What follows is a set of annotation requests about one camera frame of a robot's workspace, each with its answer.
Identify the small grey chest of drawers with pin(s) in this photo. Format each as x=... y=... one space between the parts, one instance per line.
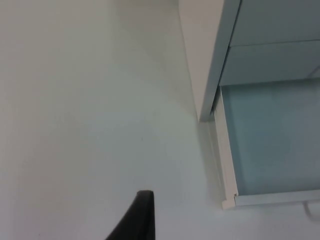
x=262 y=30

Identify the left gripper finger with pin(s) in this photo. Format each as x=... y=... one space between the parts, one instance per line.
x=142 y=220

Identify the grey drawer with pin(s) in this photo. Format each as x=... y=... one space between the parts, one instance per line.
x=270 y=140

